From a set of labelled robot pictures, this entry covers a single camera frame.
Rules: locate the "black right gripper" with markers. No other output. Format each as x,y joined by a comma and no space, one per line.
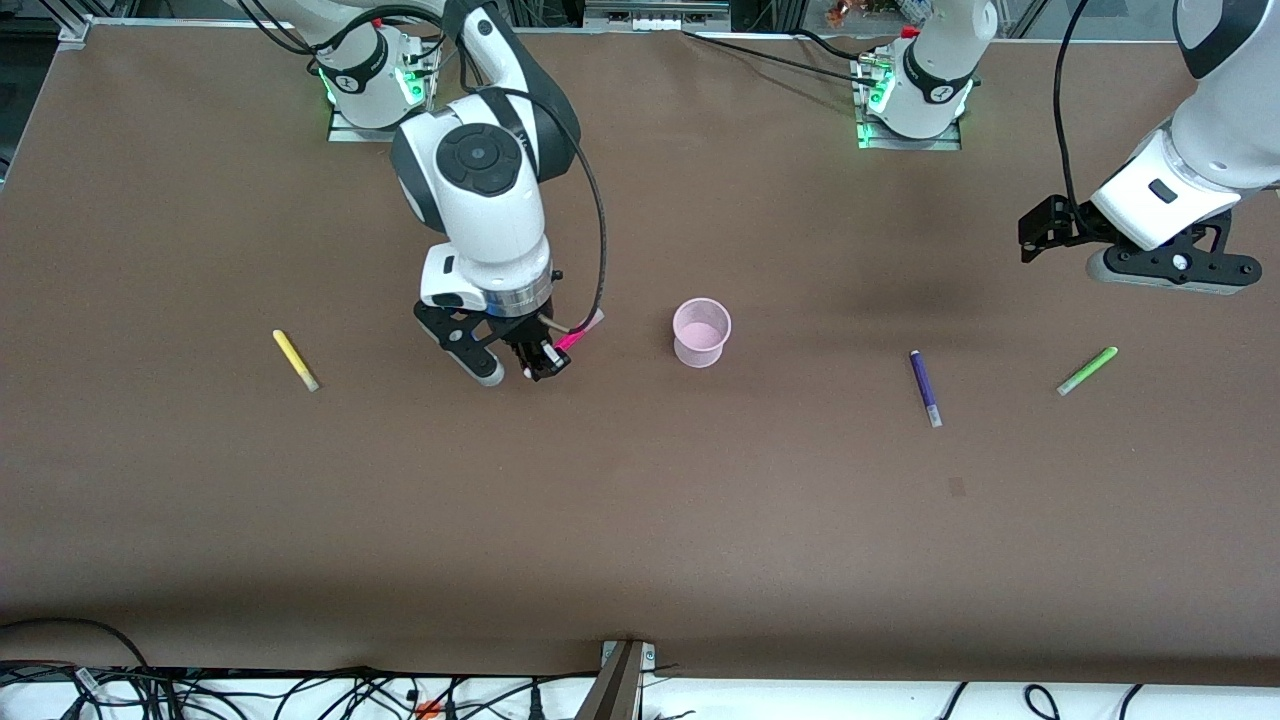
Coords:
521,340

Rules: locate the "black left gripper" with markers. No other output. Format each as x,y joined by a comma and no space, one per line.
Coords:
1066,222

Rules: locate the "pink marker pen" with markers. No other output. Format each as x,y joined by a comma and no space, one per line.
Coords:
578,334

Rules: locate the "purple marker pen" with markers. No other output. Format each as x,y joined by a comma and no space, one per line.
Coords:
925,388

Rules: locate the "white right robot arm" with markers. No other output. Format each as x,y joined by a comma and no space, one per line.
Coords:
480,190

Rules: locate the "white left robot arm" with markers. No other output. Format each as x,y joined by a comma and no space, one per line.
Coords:
1200,130

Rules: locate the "translucent pink cup holder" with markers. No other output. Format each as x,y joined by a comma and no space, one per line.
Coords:
701,335

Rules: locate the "green marker pen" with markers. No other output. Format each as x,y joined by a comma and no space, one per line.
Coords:
1087,370

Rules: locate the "yellow marker pen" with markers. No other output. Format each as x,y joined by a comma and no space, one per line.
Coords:
295,359

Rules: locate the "grey power strip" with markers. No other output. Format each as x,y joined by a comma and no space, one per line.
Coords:
655,15

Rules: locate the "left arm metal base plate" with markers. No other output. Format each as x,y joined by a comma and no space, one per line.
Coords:
880,142

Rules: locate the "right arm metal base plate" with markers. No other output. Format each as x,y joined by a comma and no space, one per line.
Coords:
345,130

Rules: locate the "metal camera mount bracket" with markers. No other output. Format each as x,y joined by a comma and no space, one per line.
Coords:
617,685

